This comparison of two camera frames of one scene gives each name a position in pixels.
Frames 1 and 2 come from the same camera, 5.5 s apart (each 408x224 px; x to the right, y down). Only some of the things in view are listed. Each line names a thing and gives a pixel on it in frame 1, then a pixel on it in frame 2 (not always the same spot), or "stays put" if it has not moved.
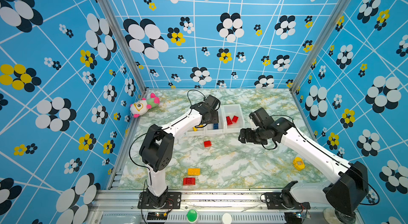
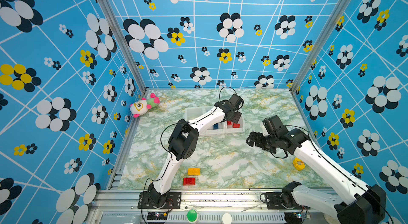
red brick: (189, 181) stays put
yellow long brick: (192, 171) stays put
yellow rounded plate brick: (298, 163) stays put
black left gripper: (215, 117) → (237, 114)
